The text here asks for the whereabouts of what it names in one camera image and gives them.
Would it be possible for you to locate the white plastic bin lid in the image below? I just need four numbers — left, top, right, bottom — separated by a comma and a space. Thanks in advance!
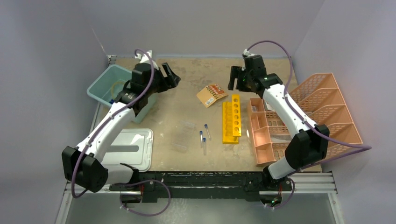
102, 128, 154, 172

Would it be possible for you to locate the yellow test tube rack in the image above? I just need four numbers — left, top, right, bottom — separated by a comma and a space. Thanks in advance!
222, 94, 241, 144

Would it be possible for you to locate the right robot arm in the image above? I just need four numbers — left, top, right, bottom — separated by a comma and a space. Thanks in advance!
228, 54, 330, 190

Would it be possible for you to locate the tan spiral notebook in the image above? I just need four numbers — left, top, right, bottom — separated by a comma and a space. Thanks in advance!
196, 84, 228, 108

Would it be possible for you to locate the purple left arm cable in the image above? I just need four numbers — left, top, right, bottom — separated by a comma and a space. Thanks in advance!
71, 49, 172, 217

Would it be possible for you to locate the teal plastic bin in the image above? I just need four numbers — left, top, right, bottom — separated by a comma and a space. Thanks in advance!
87, 62, 160, 124

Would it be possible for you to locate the aluminium rail frame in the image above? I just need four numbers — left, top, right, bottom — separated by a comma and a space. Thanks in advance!
55, 55, 346, 224

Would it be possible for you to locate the orange plastic file organizer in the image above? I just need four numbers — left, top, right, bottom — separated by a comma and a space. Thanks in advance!
247, 73, 362, 166

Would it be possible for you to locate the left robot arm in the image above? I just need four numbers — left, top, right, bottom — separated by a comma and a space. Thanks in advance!
61, 63, 181, 192

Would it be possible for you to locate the yellow rubber tube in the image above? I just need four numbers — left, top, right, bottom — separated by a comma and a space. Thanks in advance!
111, 81, 126, 98

